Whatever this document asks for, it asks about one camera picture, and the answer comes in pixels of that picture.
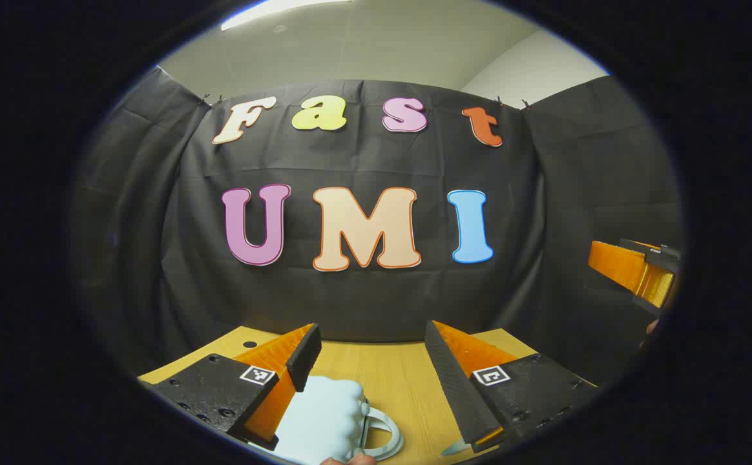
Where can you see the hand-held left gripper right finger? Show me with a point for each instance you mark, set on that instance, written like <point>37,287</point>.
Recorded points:
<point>447,381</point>

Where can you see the light blue suitcase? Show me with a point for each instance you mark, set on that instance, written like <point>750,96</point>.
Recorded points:
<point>324,420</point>

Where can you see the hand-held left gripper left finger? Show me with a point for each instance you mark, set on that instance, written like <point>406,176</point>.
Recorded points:
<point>305,361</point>

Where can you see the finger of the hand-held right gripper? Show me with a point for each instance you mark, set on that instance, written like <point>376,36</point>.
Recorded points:
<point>621,265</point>

